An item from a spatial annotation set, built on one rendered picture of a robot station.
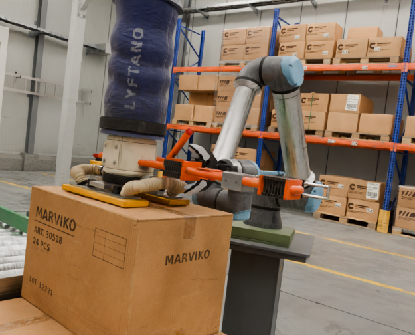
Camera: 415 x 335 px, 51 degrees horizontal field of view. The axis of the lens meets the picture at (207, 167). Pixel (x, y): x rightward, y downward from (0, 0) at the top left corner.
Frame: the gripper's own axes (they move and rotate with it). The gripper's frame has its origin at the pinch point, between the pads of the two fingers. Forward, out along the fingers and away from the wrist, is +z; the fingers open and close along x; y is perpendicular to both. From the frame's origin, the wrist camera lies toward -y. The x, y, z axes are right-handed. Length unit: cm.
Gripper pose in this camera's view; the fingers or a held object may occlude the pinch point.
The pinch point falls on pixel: (188, 169)
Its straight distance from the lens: 130.8
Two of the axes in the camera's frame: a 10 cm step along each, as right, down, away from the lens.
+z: -6.4, -0.4, -7.6
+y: -7.6, -1.2, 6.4
